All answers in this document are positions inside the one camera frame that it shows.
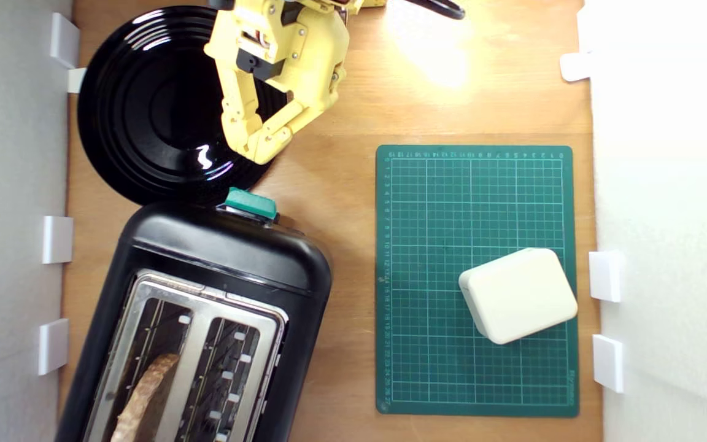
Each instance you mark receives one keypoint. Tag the green toaster lever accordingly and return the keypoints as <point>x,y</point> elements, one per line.
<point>251,203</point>

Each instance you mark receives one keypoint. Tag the black two-slot toaster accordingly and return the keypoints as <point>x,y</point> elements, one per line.
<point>231,252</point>

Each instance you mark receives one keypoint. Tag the black round plate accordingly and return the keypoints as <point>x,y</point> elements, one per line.
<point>157,110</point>

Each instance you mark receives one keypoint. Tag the green cutting mat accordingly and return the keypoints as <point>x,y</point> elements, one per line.
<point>439,209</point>

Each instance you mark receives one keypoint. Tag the white block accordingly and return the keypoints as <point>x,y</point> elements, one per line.
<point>518,296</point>

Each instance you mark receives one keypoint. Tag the brown bread slice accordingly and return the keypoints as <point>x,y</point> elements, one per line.
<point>145,396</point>

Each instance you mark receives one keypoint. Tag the white wall clip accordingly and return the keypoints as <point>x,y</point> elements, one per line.
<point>65,40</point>
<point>606,276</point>
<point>575,66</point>
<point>76,80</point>
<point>609,363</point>
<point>53,345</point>
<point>57,239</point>

